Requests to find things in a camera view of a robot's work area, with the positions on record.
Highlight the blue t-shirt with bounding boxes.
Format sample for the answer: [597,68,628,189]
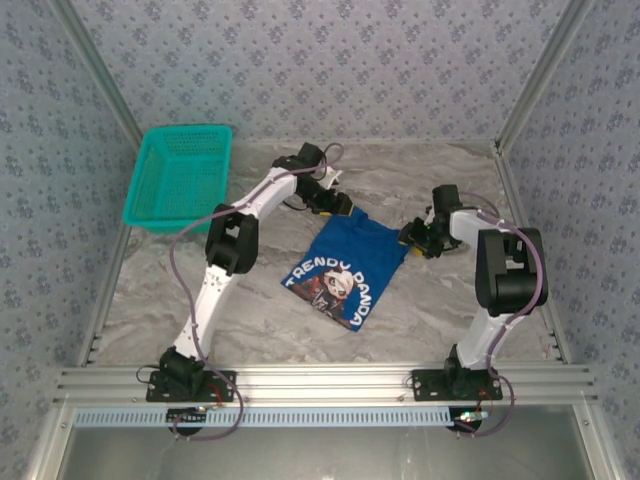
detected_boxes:
[279,207,412,334]

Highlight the teal plastic basket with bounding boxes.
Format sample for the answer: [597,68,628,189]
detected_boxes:
[122,124,235,235]

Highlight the small black controller board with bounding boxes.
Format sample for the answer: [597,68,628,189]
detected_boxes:
[166,407,209,427]
[451,408,489,432]

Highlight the grey metal panel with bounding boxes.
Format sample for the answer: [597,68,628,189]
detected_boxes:
[29,404,621,480]

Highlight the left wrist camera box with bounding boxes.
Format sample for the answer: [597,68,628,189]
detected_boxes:
[319,166,345,190]

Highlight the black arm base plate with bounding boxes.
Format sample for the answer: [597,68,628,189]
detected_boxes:
[411,368,504,403]
[146,370,237,403]

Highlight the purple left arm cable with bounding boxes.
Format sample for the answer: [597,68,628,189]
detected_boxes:
[169,142,346,442]

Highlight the aluminium cross rail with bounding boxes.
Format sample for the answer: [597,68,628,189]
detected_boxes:
[54,363,599,407]

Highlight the aluminium frame post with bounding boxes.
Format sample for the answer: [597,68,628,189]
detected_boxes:
[494,0,596,154]
[49,0,152,154]

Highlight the slotted grey cable duct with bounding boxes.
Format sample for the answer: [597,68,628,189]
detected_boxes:
[73,405,454,429]

